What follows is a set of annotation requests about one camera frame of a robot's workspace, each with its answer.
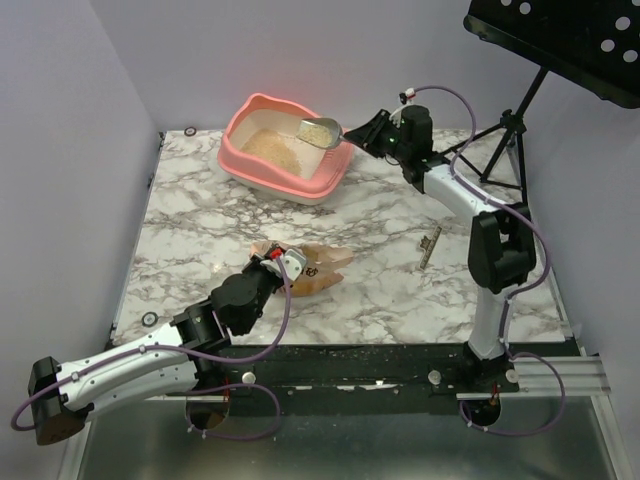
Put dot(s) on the peach cat litter bag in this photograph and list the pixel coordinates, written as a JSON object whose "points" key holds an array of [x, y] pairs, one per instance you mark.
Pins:
{"points": [[322, 268]]}

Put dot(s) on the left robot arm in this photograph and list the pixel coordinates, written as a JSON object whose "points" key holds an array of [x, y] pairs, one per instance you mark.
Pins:
{"points": [[177, 357]]}

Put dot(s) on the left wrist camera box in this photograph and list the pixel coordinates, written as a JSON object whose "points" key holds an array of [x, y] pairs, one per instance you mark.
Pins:
{"points": [[285, 263]]}

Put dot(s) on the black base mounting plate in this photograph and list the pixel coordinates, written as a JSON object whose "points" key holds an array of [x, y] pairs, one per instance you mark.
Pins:
{"points": [[333, 363]]}

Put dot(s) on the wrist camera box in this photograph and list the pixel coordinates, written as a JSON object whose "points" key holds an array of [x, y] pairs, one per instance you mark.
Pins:
{"points": [[285, 263], [407, 96]]}

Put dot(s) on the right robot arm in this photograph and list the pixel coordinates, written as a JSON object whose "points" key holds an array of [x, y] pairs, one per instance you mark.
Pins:
{"points": [[501, 251]]}

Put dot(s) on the black music stand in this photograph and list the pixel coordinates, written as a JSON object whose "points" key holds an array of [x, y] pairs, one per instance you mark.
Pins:
{"points": [[582, 173]]}

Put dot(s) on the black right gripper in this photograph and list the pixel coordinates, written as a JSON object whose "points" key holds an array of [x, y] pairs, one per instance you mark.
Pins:
{"points": [[373, 135]]}

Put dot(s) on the metal litter scoop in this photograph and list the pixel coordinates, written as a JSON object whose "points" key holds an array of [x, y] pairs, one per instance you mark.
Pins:
{"points": [[322, 133]]}

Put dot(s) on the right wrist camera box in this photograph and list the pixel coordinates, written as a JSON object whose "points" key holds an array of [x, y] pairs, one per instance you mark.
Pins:
{"points": [[407, 96]]}

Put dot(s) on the pink and white litter box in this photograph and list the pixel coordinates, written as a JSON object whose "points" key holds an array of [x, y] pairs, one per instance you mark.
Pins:
{"points": [[322, 170]]}

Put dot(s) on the aluminium frame rail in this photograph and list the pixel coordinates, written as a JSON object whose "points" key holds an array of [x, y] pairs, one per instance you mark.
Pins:
{"points": [[525, 374]]}

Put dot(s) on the beige cat litter pile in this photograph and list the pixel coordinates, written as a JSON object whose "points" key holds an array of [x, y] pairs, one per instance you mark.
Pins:
{"points": [[270, 146]]}

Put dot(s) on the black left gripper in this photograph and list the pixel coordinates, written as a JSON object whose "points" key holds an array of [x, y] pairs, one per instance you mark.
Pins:
{"points": [[254, 264]]}

